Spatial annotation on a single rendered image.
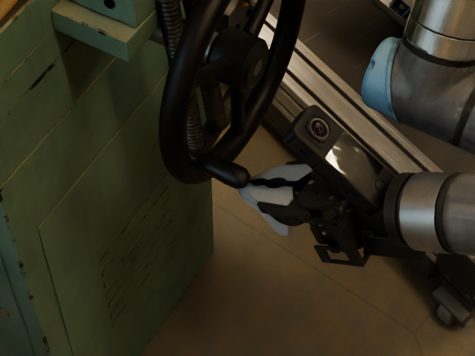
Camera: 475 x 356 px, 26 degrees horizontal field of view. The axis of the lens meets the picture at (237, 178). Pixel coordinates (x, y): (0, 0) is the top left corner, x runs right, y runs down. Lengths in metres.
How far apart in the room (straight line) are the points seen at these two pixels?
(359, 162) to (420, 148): 0.84
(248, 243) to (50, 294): 0.64
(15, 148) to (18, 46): 0.13
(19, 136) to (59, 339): 0.42
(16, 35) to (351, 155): 0.35
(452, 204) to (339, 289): 0.97
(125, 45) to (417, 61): 0.29
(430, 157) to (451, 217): 0.89
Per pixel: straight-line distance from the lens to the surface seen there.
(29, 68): 1.10
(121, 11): 1.05
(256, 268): 1.90
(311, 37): 1.98
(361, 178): 0.99
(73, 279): 1.41
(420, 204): 0.94
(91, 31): 1.07
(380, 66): 1.00
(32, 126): 1.15
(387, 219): 0.97
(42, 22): 1.09
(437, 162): 1.81
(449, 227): 0.93
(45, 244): 1.29
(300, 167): 1.07
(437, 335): 1.87
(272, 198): 1.05
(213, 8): 0.98
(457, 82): 0.99
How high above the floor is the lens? 1.62
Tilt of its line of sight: 53 degrees down
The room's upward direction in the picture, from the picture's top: straight up
